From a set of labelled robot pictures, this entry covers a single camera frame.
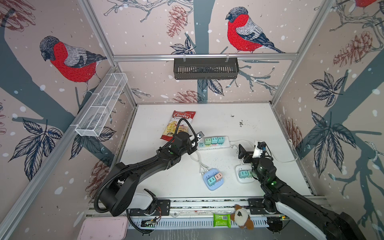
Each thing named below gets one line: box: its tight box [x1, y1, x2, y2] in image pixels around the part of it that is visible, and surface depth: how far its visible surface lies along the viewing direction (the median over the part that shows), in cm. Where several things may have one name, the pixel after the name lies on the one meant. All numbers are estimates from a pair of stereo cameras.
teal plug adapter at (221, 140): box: [217, 136, 225, 145], surface depth 94 cm
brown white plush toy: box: [231, 204, 254, 230], surface depth 70 cm
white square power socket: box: [235, 164, 256, 183], surface depth 81 cm
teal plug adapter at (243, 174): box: [238, 170, 249, 179], surface depth 79 cm
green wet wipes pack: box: [213, 213, 232, 229], surface depth 71 cm
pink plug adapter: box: [214, 172, 223, 182], surface depth 79 cm
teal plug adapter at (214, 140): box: [211, 137, 218, 145], surface depth 94 cm
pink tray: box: [77, 216, 129, 240], surface depth 68 cm
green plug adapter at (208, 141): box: [204, 138, 212, 146], surface depth 94 cm
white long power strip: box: [197, 136, 230, 151], surface depth 95 cm
